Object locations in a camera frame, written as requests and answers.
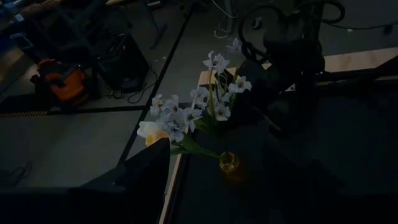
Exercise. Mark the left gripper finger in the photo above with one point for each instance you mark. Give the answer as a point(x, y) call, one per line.
point(140, 174)

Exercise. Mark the white artificial tulip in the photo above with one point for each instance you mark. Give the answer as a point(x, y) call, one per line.
point(149, 130)

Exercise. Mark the large white blossom bunch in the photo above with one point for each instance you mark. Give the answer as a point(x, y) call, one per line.
point(174, 124)

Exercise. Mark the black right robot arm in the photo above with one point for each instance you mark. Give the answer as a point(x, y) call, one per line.
point(295, 62)

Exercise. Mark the amber glass vase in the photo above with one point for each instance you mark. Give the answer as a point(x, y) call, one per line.
point(229, 161)

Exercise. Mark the black computer tower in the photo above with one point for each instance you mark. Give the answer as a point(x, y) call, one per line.
point(124, 62)

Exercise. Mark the orange black vacuum cleaner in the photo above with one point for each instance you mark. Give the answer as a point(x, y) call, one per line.
point(65, 84)

